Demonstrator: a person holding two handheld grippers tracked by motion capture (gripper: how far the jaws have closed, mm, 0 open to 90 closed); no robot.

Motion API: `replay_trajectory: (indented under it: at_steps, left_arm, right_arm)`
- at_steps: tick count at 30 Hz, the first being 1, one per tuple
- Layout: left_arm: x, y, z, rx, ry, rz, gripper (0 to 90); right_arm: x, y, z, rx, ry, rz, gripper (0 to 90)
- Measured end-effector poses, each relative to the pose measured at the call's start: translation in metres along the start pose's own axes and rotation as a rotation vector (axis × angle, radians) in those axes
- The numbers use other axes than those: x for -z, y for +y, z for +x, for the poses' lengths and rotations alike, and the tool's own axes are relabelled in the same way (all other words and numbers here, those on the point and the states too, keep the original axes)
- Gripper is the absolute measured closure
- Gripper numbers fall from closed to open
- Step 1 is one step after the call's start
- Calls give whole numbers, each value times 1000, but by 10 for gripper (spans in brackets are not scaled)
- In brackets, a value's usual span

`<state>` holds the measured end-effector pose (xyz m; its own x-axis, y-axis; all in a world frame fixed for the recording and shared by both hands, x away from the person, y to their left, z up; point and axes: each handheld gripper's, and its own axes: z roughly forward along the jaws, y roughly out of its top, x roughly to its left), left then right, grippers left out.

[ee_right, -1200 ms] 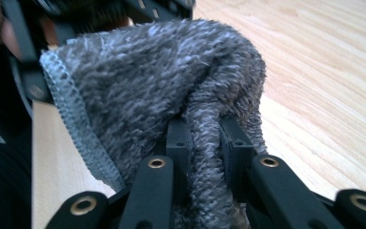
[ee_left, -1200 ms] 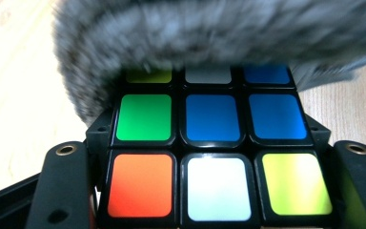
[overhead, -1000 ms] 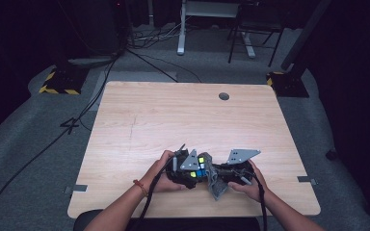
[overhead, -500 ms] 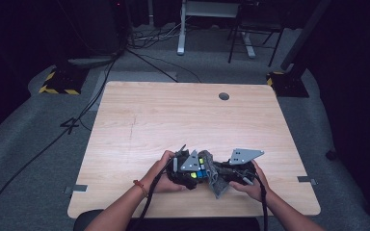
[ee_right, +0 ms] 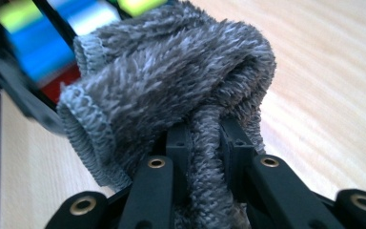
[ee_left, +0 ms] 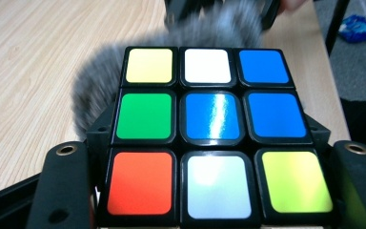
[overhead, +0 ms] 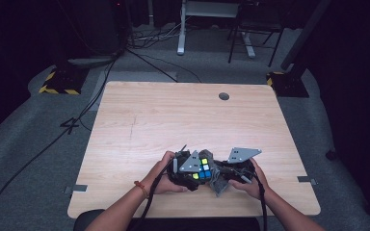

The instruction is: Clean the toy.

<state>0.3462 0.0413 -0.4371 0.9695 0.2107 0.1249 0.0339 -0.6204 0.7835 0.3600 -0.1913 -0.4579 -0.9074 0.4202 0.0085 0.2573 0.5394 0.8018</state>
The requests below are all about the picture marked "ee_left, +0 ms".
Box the black stand pole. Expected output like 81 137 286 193
324 0 353 57

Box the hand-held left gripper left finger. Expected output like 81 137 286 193
26 105 120 229

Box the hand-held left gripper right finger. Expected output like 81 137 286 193
304 114 366 229

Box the grey fluffy cloth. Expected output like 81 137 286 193
71 0 266 141

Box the multicoloured puzzle cube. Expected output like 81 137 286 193
96 46 336 229

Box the blue packet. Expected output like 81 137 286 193
337 13 366 44

